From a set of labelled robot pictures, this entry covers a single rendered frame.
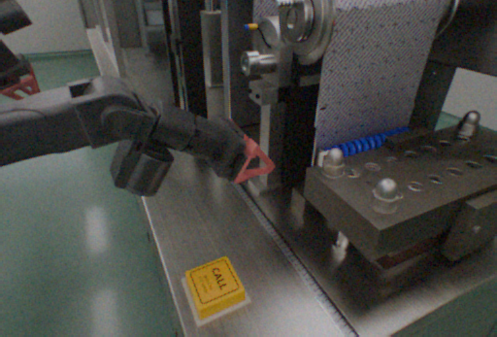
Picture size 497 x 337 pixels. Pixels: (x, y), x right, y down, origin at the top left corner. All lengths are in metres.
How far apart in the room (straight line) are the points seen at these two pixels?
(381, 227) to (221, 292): 0.24
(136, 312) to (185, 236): 1.06
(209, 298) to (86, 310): 1.27
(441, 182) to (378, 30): 0.26
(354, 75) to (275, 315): 0.39
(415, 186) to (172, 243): 0.41
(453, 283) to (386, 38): 0.40
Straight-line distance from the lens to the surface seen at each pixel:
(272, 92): 0.58
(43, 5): 6.00
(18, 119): 0.39
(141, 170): 0.44
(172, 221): 0.64
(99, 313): 1.70
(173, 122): 0.41
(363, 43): 0.57
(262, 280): 0.54
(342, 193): 0.50
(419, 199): 0.53
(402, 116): 0.72
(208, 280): 0.51
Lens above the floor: 1.33
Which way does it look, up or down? 31 degrees down
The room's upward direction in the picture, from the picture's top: straight up
